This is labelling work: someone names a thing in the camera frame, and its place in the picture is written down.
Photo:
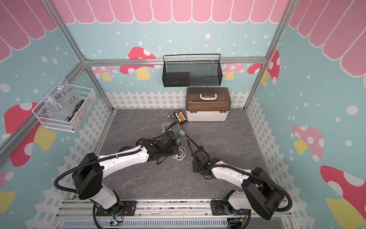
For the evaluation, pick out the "green circuit board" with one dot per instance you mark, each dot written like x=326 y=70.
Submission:
x=116 y=223

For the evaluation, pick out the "brown lidded storage box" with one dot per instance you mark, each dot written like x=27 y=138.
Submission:
x=207 y=104

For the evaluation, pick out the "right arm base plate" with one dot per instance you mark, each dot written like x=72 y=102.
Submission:
x=222 y=208

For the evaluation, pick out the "clear plastic labelled bag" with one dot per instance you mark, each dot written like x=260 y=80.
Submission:
x=63 y=98

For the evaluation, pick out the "white wire wall basket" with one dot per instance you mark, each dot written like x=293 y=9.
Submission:
x=57 y=121

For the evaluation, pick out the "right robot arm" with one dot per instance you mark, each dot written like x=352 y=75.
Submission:
x=259 y=193

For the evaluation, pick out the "black orange battery pack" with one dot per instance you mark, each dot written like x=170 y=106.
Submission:
x=180 y=116

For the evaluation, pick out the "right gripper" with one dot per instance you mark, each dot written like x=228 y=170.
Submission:
x=194 y=167

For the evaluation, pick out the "black mesh wall basket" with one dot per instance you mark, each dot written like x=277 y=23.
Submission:
x=192 y=70

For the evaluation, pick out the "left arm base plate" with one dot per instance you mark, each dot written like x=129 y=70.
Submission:
x=122 y=208

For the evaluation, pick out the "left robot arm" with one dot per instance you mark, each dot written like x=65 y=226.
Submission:
x=86 y=179

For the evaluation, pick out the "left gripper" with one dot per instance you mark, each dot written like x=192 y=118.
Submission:
x=175 y=149

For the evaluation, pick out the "green charger cube far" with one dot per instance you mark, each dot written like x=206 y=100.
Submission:
x=181 y=133

